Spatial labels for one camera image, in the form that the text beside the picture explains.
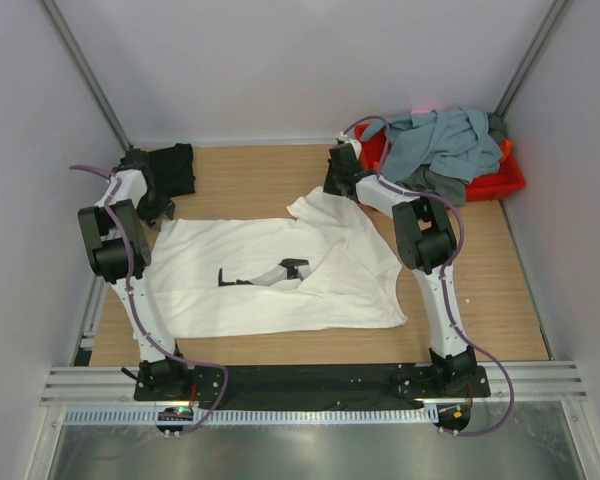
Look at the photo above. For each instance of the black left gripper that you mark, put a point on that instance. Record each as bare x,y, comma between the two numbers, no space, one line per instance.
166,206

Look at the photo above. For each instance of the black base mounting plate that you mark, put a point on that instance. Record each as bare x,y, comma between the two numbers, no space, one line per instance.
361,387

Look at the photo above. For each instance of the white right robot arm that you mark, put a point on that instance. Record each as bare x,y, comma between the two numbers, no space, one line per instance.
426,245

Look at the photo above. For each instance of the slotted grey cable duct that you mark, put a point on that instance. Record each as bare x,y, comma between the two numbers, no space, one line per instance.
178,417

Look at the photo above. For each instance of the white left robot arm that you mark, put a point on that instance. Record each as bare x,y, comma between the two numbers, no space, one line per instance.
118,251

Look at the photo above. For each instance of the blue-grey t-shirt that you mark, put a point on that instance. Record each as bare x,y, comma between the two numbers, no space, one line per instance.
411,139

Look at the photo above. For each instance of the red plastic bin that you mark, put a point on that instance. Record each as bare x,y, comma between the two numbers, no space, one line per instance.
500,185

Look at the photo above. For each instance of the dark grey t-shirt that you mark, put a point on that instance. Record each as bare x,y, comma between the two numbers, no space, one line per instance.
442,187

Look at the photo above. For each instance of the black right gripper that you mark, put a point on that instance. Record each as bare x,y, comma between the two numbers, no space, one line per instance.
327,187

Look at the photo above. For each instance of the folded black t-shirt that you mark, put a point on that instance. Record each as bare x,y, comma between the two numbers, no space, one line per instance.
172,170

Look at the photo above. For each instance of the white t-shirt with print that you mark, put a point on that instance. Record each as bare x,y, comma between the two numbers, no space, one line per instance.
324,266

